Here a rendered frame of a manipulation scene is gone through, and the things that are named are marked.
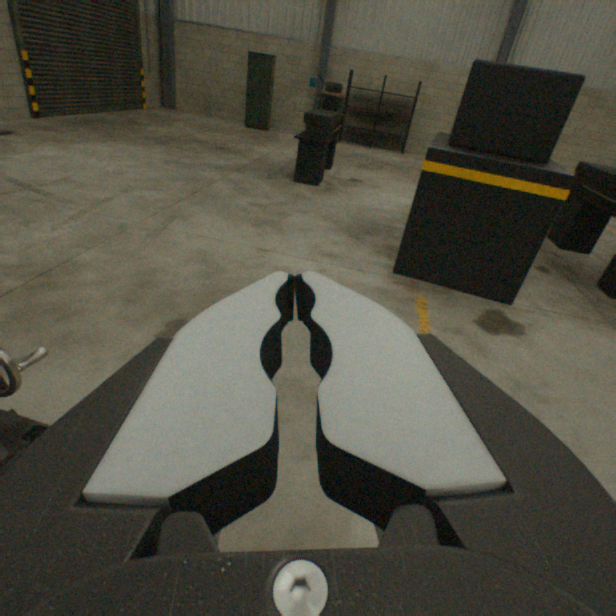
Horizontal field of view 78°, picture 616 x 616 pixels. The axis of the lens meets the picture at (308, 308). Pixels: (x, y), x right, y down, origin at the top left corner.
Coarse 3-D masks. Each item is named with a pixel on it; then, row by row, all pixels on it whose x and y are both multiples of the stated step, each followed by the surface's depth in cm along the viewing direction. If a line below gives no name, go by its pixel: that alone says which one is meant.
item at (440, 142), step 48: (480, 96) 339; (528, 96) 328; (576, 96) 318; (432, 144) 349; (480, 144) 355; (528, 144) 343; (432, 192) 350; (480, 192) 337; (528, 192) 325; (432, 240) 370; (480, 240) 356; (528, 240) 342; (480, 288) 376
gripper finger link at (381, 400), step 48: (336, 288) 11; (336, 336) 9; (384, 336) 9; (336, 384) 7; (384, 384) 7; (432, 384) 7; (336, 432) 6; (384, 432) 6; (432, 432) 6; (336, 480) 7; (384, 480) 6; (432, 480) 6; (480, 480) 6; (384, 528) 7
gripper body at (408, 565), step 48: (192, 528) 5; (432, 528) 5; (96, 576) 4; (144, 576) 4; (192, 576) 4; (240, 576) 4; (288, 576) 4; (336, 576) 4; (384, 576) 4; (432, 576) 4; (480, 576) 4; (528, 576) 4
